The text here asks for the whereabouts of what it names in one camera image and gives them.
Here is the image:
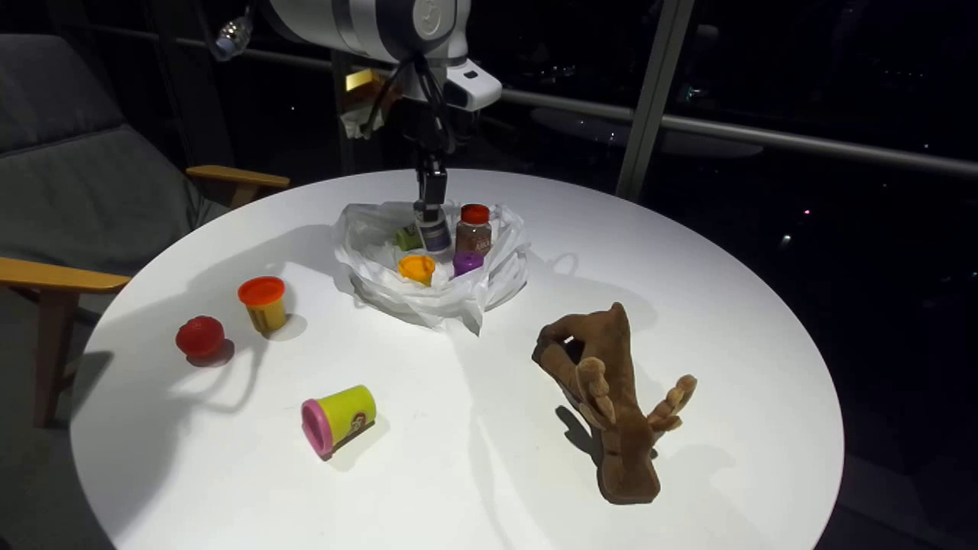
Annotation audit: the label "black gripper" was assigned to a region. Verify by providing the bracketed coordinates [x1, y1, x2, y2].
[379, 85, 454, 223]

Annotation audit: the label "brown spice jar orange lid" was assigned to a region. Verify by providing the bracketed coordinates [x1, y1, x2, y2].
[452, 201, 496, 262]

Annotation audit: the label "small purple container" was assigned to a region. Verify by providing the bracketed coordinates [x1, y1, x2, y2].
[449, 250, 490, 282]

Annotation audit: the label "yellow tub orange lid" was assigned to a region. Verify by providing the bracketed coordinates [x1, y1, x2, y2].
[236, 276, 293, 339]

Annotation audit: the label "white plastic bag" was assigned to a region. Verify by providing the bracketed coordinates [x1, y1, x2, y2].
[334, 197, 552, 337]

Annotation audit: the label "yellow-green tub pink lid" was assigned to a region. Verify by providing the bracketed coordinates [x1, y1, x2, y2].
[299, 383, 379, 464]

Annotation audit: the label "red green ball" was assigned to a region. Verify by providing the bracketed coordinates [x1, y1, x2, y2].
[175, 313, 238, 371]

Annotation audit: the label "brown plush reindeer toy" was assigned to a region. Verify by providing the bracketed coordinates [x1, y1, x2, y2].
[529, 300, 701, 507]

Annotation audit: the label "grey armchair wooden arms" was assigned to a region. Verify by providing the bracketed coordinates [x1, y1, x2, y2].
[0, 31, 293, 430]

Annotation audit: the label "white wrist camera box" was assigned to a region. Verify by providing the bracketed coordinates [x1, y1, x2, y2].
[441, 55, 503, 114]

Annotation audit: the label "tan wooden mount plate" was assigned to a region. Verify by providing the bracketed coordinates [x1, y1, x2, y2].
[340, 65, 393, 141]

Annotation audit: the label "grey window post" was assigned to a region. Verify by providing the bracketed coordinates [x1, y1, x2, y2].
[614, 0, 695, 201]

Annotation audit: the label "grey horizontal window rail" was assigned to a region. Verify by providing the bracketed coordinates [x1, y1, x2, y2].
[485, 85, 978, 180]

